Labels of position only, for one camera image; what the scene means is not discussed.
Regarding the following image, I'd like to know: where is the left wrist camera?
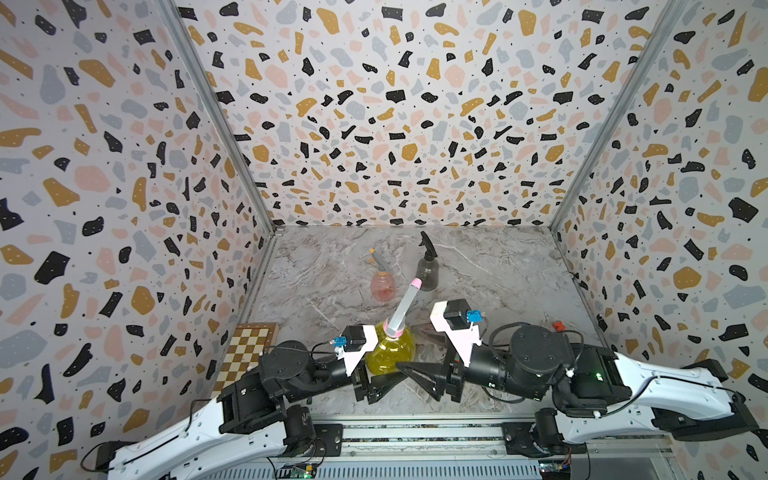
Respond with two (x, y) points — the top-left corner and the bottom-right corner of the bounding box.
(332, 324), (378, 376)

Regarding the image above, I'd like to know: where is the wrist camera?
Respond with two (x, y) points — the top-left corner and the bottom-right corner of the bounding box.
(430, 299), (482, 367)
(332, 324), (378, 376)

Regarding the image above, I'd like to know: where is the wooden chessboard box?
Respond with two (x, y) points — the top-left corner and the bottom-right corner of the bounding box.
(212, 323), (279, 398)

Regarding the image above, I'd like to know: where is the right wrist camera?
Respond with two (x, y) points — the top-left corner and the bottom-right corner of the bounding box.
(430, 299), (482, 367)

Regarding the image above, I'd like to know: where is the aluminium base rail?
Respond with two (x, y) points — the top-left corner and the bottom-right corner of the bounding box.
(164, 413), (679, 480)

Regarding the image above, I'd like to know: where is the black spray nozzle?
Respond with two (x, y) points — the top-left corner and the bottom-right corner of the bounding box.
(420, 231), (438, 261)

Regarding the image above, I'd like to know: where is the yellow spray bottle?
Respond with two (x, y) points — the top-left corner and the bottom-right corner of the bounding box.
(365, 322), (416, 376)

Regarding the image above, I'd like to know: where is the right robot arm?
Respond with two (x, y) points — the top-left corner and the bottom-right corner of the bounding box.
(397, 322), (758, 458)

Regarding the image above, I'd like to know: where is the pink grey spray nozzle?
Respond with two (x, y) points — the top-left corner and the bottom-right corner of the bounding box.
(383, 278), (422, 339)

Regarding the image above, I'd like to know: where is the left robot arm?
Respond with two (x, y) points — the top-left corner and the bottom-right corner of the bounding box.
(93, 341), (406, 479)

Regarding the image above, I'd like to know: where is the orange grey spray nozzle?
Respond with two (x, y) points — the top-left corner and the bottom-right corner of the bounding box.
(369, 248), (391, 274)

